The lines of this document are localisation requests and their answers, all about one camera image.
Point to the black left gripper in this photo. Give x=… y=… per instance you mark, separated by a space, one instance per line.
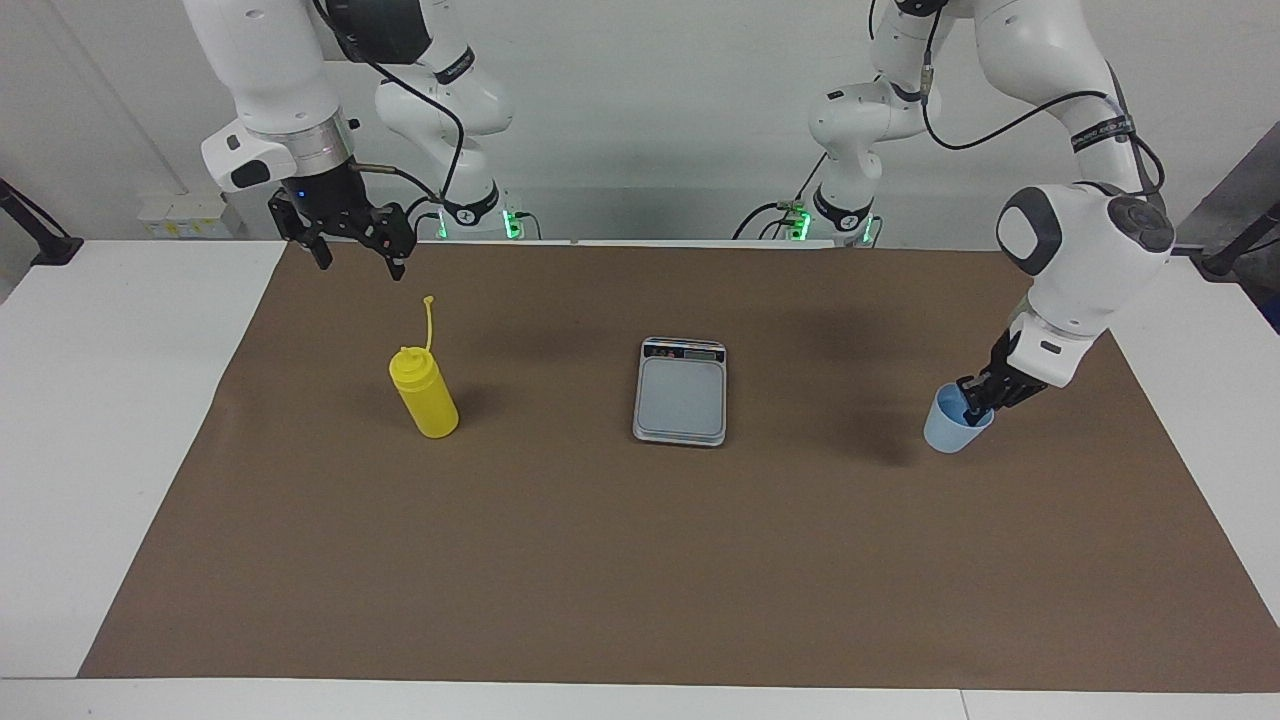
x=1010 y=385

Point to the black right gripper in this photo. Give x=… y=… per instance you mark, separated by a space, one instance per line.
x=325 y=195

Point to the light blue plastic cup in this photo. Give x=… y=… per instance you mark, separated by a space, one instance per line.
x=945 y=437

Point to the yellow squeeze bottle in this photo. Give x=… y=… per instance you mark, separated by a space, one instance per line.
x=425 y=400

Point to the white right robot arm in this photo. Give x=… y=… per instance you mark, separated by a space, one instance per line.
x=260 y=60

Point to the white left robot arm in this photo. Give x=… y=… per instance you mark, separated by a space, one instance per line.
x=1090 y=260

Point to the silver digital kitchen scale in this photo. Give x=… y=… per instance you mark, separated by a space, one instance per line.
x=680 y=400

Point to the black clamp stand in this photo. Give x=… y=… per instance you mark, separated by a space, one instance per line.
x=55 y=250
x=1225 y=262

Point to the dark grey board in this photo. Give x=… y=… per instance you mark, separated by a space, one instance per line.
x=1240 y=180

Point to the brown paper mat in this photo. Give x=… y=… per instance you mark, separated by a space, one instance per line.
x=600 y=560

